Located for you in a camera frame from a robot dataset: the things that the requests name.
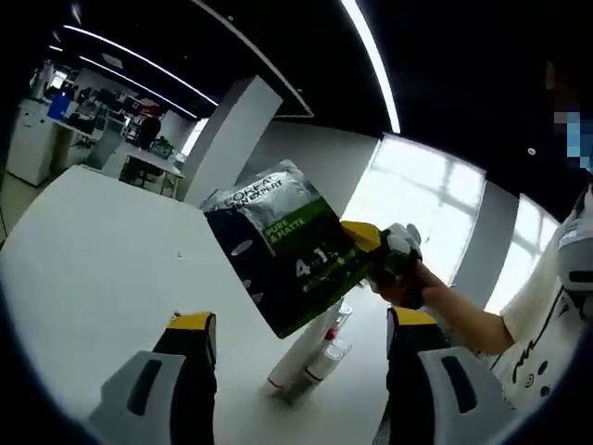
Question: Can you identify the ceiling light strip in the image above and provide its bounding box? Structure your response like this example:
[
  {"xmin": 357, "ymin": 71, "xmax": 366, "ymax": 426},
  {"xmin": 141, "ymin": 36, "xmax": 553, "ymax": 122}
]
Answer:
[{"xmin": 339, "ymin": 0, "xmax": 402, "ymax": 136}]

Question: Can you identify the green black skincare sachet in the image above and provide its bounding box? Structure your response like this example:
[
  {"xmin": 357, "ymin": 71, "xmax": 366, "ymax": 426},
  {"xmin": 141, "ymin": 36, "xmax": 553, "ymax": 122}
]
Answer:
[{"xmin": 199, "ymin": 158, "xmax": 379, "ymax": 341}]

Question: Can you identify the grey chest device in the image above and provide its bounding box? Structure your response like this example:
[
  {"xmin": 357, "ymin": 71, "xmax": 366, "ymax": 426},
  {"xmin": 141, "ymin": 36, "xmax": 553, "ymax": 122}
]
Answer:
[{"xmin": 555, "ymin": 216, "xmax": 593, "ymax": 299}]

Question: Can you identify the small white skincare bottle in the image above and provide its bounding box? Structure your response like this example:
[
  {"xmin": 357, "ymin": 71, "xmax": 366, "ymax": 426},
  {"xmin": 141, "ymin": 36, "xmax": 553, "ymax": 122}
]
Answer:
[{"xmin": 302, "ymin": 339, "xmax": 352, "ymax": 385}]

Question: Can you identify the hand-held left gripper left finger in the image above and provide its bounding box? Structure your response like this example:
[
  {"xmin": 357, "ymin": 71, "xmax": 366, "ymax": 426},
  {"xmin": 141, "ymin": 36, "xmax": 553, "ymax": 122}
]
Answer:
[{"xmin": 87, "ymin": 311, "xmax": 220, "ymax": 445}]

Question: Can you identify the blue storage box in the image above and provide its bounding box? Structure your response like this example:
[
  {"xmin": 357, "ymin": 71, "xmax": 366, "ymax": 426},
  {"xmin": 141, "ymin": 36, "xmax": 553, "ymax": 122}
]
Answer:
[{"xmin": 49, "ymin": 94, "xmax": 76, "ymax": 120}]

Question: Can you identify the person's right hand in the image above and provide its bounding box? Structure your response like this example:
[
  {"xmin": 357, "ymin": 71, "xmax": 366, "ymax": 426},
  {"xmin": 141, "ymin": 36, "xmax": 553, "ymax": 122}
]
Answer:
[{"xmin": 376, "ymin": 259, "xmax": 448, "ymax": 312}]

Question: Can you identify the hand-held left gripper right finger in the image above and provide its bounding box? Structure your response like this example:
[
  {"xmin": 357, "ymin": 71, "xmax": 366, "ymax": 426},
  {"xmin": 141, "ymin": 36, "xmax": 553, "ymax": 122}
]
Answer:
[{"xmin": 385, "ymin": 305, "xmax": 511, "ymax": 445}]

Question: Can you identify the white office desk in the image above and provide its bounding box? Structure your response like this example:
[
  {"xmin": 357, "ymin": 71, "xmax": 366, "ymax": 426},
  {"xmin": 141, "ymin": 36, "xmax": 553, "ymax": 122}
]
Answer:
[{"xmin": 119, "ymin": 146, "xmax": 187, "ymax": 197}]

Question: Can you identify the white skincare tube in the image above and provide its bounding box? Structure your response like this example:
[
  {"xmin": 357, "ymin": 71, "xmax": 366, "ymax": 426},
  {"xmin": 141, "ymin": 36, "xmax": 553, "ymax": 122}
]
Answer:
[{"xmin": 267, "ymin": 302, "xmax": 340, "ymax": 390}]

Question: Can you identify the person's white printed shirt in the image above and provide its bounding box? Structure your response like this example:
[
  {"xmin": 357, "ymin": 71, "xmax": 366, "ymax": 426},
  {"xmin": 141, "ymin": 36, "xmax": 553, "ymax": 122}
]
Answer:
[{"xmin": 476, "ymin": 184, "xmax": 593, "ymax": 421}]

